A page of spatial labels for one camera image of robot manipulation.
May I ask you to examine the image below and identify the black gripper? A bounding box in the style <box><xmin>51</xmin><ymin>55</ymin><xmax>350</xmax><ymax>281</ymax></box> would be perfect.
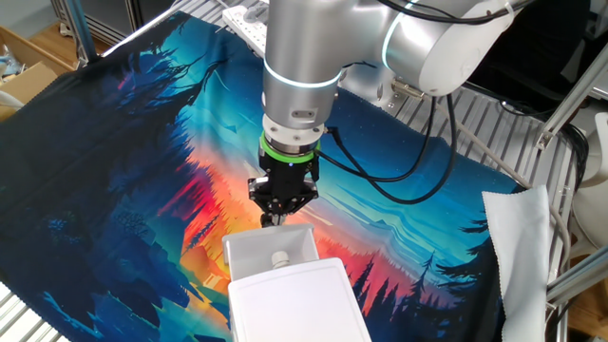
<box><xmin>247</xmin><ymin>155</ymin><xmax>321</xmax><ymax>228</ymax></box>

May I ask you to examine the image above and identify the white plastic box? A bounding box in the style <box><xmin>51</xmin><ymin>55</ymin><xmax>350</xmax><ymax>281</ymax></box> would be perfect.
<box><xmin>221</xmin><ymin>216</ymin><xmax>319</xmax><ymax>281</ymax></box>

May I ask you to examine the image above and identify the white box lid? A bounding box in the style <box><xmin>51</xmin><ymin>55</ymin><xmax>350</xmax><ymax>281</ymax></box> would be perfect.
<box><xmin>227</xmin><ymin>256</ymin><xmax>374</xmax><ymax>342</ymax></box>

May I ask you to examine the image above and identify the colourful forest sunset cloth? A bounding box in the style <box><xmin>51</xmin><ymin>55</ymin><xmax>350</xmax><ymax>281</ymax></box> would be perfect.
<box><xmin>0</xmin><ymin>9</ymin><xmax>523</xmax><ymax>342</ymax></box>

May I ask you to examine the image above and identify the white power strip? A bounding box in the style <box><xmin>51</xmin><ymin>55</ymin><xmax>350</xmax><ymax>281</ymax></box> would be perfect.
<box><xmin>221</xmin><ymin>3</ymin><xmax>270</xmax><ymax>57</ymax></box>

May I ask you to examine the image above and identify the white cloth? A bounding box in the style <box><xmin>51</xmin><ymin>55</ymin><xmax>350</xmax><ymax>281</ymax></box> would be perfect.
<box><xmin>482</xmin><ymin>183</ymin><xmax>555</xmax><ymax>342</ymax></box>

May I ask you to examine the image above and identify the brown cardboard box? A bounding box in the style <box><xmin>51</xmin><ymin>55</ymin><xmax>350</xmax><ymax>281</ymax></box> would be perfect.
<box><xmin>0</xmin><ymin>26</ymin><xmax>72</xmax><ymax>120</ymax></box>

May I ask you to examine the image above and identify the white curved object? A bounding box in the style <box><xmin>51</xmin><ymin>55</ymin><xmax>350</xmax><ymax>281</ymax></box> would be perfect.
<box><xmin>0</xmin><ymin>89</ymin><xmax>25</xmax><ymax>110</ymax></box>

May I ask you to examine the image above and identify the person in black shirt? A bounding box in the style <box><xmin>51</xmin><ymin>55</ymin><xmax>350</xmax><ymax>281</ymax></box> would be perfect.
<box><xmin>467</xmin><ymin>0</ymin><xmax>590</xmax><ymax>104</ymax></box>

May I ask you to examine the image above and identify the white moulded plastic object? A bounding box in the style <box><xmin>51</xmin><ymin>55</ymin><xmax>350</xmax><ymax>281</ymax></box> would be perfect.
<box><xmin>572</xmin><ymin>111</ymin><xmax>608</xmax><ymax>248</ymax></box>

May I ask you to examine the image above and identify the grey cable with metal connector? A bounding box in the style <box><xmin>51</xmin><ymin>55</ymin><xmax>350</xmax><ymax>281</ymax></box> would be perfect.
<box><xmin>389</xmin><ymin>78</ymin><xmax>573</xmax><ymax>272</ymax></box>

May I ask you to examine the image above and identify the aluminium frame post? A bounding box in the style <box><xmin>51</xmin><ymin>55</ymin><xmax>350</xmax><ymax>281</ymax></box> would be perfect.
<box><xmin>99</xmin><ymin>0</ymin><xmax>196</xmax><ymax>58</ymax></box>
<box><xmin>545</xmin><ymin>246</ymin><xmax>608</xmax><ymax>305</ymax></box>
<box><xmin>66</xmin><ymin>0</ymin><xmax>99</xmax><ymax>63</ymax></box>
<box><xmin>536</xmin><ymin>45</ymin><xmax>608</xmax><ymax>151</ymax></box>

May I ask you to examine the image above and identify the black cable bundle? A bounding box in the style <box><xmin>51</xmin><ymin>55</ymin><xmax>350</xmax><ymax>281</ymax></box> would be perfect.
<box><xmin>560</xmin><ymin>123</ymin><xmax>590</xmax><ymax>191</ymax></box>

